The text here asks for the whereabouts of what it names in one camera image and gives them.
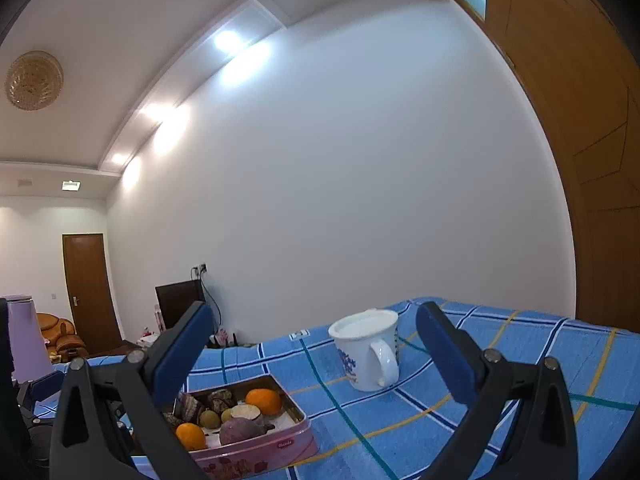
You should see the orange fruit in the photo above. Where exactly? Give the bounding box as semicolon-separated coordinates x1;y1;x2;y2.
175;422;207;452
244;388;282;416

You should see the purple round fruit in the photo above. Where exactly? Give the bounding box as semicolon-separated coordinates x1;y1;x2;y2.
219;417;276;445

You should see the orange wooden armchair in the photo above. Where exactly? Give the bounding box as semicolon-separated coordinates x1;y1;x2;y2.
37;313;89;364

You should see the lilac cylindrical container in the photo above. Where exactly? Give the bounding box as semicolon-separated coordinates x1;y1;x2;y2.
6;295;53;382

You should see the kiwi fruit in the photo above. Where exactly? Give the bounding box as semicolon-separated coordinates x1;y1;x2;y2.
198;410;221;430

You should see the blue plaid tablecloth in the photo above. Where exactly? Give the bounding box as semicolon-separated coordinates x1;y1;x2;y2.
29;296;640;480

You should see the brown wooden door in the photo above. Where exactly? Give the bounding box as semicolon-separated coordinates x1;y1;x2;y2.
62;233;122;356

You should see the pink metal tin tray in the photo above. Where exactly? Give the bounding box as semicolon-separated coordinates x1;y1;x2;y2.
162;375;318;479

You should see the black television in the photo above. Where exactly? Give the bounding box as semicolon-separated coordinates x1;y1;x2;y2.
155;280;205;328

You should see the tv stand with clutter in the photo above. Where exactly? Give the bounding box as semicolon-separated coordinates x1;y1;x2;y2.
136;330;252;349

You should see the white floral mug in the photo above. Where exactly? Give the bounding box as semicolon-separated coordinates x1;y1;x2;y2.
329;309;399;392

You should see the round ceiling lamp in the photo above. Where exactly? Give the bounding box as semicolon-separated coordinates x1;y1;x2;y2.
4;51;64;112

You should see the large wooden door right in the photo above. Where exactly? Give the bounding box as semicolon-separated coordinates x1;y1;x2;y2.
454;0;639;332

